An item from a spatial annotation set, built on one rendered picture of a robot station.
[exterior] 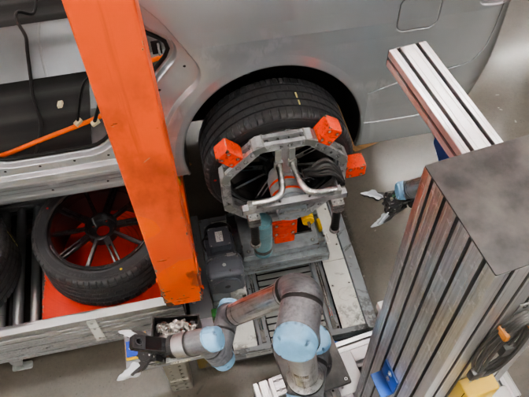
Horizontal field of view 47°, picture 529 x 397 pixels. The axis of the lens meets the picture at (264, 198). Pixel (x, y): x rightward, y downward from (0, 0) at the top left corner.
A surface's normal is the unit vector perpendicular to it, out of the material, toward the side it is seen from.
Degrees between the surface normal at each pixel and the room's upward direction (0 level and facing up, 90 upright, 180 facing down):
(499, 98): 0
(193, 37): 90
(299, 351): 82
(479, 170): 0
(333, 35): 90
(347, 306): 0
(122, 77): 90
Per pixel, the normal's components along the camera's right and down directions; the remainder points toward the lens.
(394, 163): -0.02, -0.58
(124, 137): 0.20, 0.79
